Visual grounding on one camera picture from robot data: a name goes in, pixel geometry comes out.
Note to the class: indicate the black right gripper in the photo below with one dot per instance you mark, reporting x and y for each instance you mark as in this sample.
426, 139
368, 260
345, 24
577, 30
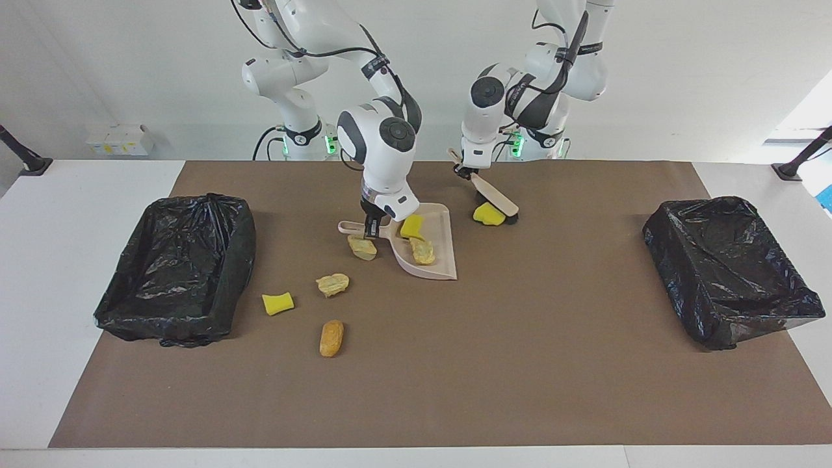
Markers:
374, 214

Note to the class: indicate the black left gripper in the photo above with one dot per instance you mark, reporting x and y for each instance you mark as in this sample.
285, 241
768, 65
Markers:
468, 168

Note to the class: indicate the beige hand brush black bristles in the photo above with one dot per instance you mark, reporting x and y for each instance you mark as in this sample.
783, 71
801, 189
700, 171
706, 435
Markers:
494, 195

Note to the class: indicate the yellow green sponge piece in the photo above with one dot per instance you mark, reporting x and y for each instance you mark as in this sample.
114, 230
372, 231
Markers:
411, 227

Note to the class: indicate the beige orange rock chunk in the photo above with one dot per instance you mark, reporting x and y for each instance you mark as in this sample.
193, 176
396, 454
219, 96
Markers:
422, 252

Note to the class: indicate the beige plastic dustpan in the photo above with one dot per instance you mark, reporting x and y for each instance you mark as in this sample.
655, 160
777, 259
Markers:
442, 227

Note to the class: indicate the pale yellow lump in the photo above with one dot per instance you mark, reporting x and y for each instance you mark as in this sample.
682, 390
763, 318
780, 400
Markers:
333, 285

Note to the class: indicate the brown oval bread roll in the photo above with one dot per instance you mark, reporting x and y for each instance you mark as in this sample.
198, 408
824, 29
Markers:
331, 338

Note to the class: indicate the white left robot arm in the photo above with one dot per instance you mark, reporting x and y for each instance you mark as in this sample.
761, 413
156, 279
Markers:
559, 71

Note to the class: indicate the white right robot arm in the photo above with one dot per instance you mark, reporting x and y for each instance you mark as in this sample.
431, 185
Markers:
383, 149

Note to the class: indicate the bin lined with black bag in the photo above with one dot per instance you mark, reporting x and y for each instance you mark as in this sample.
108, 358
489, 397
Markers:
182, 273
728, 273

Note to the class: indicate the brown table mat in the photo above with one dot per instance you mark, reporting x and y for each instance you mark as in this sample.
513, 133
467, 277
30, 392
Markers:
552, 403

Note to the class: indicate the white boxes with yellow labels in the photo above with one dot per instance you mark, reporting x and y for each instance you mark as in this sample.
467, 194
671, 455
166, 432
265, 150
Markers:
120, 140

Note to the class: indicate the blue object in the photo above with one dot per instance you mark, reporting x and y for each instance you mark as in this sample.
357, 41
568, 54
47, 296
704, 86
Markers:
827, 198

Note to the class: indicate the black camera stand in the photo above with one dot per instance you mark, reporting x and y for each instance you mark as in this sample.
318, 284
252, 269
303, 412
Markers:
788, 171
32, 166

